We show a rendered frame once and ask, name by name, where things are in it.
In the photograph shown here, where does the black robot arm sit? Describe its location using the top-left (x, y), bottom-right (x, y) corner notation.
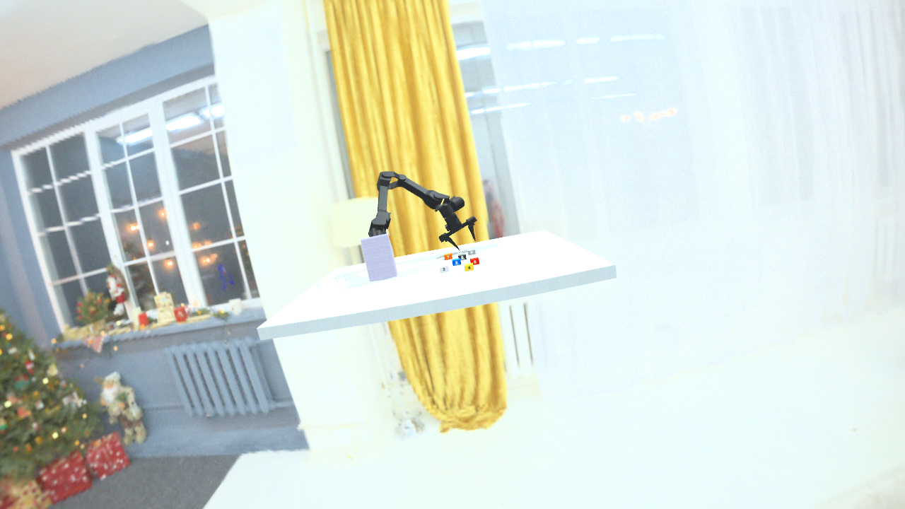
top-left (368, 171), bottom-right (465, 237)

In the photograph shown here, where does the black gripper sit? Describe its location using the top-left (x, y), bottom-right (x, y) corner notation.
top-left (439, 213), bottom-right (477, 250)

